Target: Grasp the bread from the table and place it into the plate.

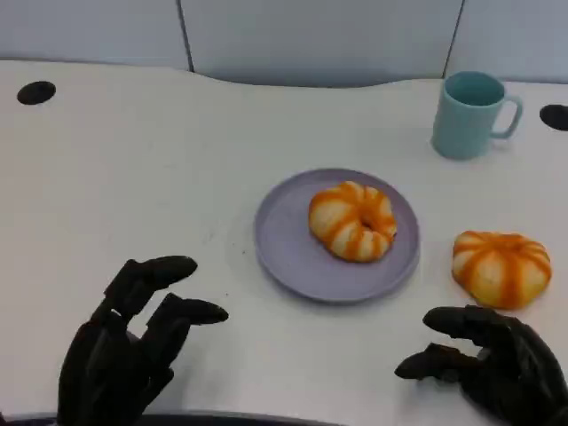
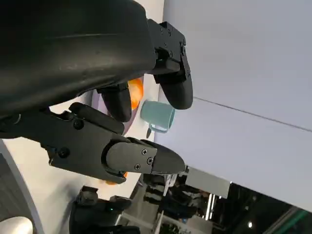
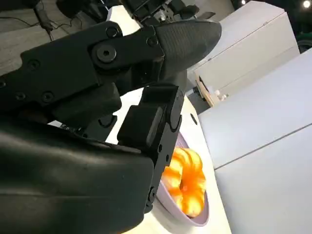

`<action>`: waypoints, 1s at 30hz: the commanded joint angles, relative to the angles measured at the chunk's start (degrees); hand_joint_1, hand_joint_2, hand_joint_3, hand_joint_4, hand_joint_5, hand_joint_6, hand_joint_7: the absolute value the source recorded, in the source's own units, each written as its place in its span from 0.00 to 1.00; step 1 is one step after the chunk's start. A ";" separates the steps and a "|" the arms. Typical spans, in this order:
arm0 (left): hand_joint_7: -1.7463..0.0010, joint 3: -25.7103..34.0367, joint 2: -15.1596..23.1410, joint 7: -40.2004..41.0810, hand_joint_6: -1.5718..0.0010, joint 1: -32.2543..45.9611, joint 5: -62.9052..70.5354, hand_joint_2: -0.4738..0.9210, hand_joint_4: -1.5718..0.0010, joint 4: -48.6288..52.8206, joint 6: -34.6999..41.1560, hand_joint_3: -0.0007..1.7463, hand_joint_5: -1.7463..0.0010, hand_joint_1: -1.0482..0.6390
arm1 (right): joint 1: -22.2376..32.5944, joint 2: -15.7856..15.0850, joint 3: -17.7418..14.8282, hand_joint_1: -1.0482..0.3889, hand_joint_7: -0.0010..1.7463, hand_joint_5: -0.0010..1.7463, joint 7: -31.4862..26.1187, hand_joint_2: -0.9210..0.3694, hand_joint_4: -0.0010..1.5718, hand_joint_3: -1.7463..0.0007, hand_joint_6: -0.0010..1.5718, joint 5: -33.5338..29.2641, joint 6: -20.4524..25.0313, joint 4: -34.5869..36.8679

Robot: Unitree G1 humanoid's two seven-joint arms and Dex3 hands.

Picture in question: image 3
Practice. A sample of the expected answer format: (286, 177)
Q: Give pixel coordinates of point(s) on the black workshop machine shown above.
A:
(151, 9)

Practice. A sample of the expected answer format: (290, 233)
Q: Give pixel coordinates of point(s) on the white cabinet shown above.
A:
(256, 44)

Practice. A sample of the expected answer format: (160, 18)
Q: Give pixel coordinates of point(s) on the orange and white bread roll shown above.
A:
(190, 178)

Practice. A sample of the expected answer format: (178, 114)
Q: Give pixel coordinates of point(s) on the lilac plate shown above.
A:
(170, 203)

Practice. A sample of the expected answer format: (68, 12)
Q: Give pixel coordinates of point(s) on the grey-blue partition panel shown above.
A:
(268, 195)
(256, 122)

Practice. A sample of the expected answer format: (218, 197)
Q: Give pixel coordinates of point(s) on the pale wooden board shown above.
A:
(208, 95)

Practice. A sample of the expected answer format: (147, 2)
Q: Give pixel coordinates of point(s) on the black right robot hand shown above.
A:
(73, 170)

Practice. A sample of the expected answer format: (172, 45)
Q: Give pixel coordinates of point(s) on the grey workshop desk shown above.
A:
(14, 48)

